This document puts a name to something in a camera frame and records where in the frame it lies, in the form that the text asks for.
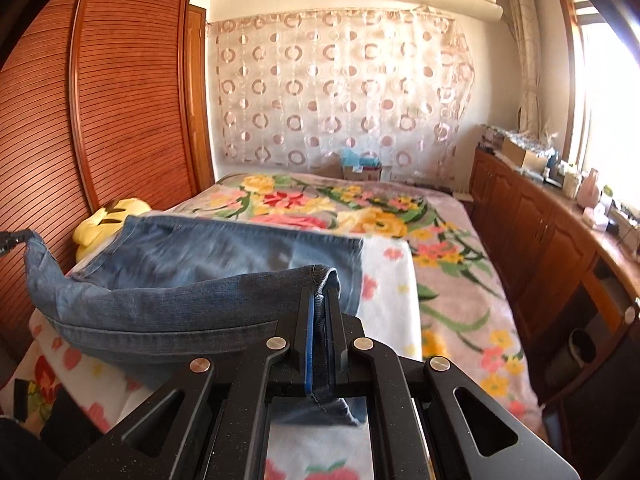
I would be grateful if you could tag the blue denim pants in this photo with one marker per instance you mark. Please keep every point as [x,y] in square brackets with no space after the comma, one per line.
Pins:
[200,265]

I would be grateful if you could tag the pink bottle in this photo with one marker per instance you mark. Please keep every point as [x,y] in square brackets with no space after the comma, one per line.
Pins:
[590,190]

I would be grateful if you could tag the yellow plush toy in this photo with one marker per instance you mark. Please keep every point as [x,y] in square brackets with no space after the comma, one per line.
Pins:
[100,225]

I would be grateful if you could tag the tied patterned window curtain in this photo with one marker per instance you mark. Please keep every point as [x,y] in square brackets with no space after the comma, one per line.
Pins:
[527,60]

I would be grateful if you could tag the brown slatted wooden wardrobe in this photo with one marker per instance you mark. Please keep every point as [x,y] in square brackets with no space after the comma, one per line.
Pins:
[125,110]

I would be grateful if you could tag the cardboard box with blue items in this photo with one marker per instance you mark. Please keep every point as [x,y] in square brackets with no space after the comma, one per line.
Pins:
[360,165]

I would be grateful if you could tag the sheer circle-patterned curtain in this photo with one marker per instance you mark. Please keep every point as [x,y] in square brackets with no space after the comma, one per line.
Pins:
[325,85]

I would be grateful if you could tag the white floral bed sheet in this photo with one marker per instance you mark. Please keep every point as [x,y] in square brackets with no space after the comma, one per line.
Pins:
[385,280]

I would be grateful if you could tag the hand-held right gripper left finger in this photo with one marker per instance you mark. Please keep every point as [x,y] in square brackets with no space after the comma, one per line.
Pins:
[311,345]

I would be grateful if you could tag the wooden framed window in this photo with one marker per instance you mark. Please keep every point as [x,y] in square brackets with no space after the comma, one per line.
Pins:
[595,85]

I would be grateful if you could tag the white bottle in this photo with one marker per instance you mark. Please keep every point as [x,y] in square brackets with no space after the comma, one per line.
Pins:
[570,182]

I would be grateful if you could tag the open cardboard box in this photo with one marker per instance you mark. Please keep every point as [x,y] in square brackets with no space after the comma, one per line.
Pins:
[522,155]

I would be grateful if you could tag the dark round bin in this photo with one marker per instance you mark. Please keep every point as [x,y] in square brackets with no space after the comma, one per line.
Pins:
[570,355]

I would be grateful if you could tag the person's dark clothing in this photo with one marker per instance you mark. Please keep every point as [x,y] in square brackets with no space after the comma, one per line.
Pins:
[70,420]

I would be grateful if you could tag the long brown wooden cabinet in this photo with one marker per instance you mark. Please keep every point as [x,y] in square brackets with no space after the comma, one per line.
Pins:
[540,240]

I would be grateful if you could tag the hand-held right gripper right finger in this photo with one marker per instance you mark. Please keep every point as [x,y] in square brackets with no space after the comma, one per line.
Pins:
[351,360]

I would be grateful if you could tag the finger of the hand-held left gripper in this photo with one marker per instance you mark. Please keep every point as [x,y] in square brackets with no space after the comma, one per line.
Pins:
[10,241]

